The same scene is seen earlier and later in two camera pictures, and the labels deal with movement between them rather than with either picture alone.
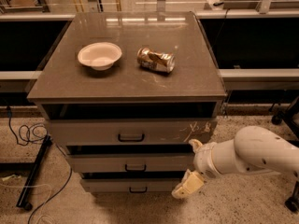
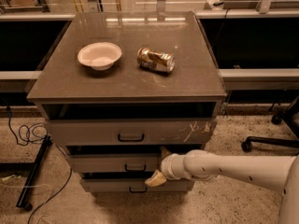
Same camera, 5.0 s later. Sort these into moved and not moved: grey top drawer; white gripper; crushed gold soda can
Moved: white gripper
Not moved: crushed gold soda can; grey top drawer
